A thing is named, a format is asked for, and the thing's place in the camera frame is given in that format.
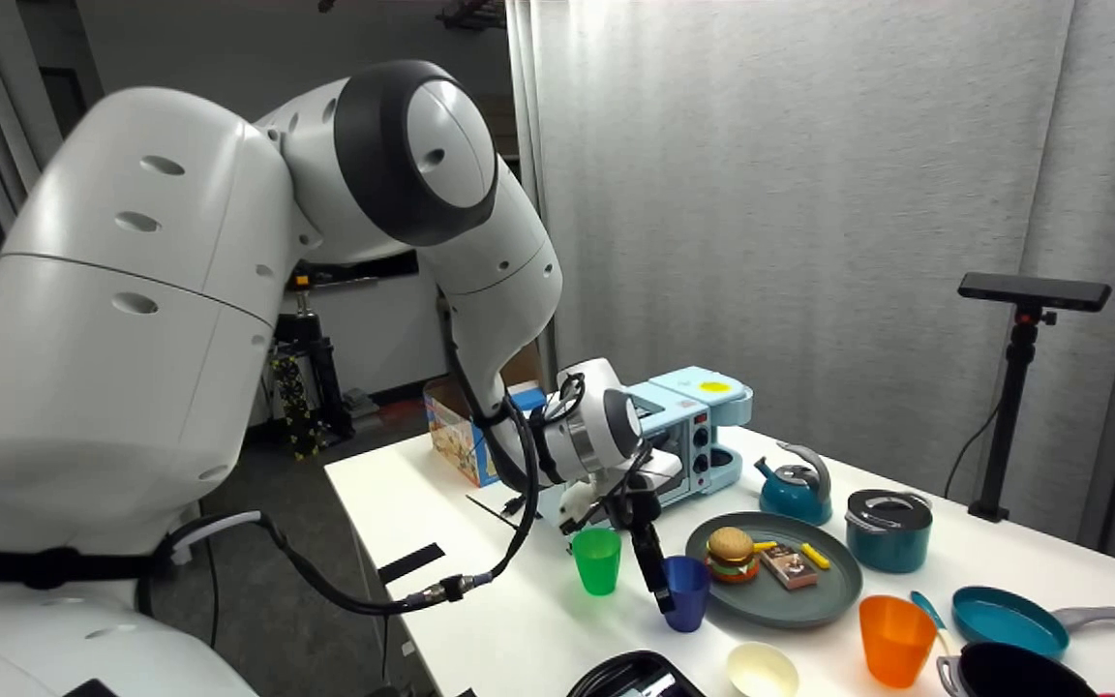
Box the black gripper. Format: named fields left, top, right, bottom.
left=604, top=486, right=673, bottom=615

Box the blue plastic cup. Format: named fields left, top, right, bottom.
left=666, top=557, right=708, bottom=629

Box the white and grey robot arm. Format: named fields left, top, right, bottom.
left=0, top=56, right=678, bottom=697

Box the green plastic cup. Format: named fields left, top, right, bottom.
left=567, top=526, right=620, bottom=594

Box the white bowl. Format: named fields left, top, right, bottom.
left=728, top=643, right=797, bottom=697

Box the cardboard box with blue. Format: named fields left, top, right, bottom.
left=423, top=375, right=525, bottom=486

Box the orange plastic cup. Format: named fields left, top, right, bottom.
left=858, top=594, right=938, bottom=689

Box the toy hamburger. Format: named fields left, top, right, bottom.
left=703, top=526, right=758, bottom=583

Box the black plastic tray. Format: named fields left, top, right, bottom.
left=566, top=650, right=703, bottom=697

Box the grey round plate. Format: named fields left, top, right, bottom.
left=684, top=510, right=863, bottom=629

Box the light blue toy toaster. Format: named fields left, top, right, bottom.
left=627, top=362, right=753, bottom=505

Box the yellow toy fry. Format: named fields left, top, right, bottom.
left=800, top=543, right=832, bottom=572

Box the teal frying pan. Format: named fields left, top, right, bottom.
left=951, top=583, right=1115, bottom=656

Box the black pot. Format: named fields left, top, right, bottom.
left=938, top=643, right=1094, bottom=697

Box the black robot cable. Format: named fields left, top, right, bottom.
left=165, top=294, right=666, bottom=620

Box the black camera on tripod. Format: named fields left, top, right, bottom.
left=957, top=272, right=1110, bottom=523

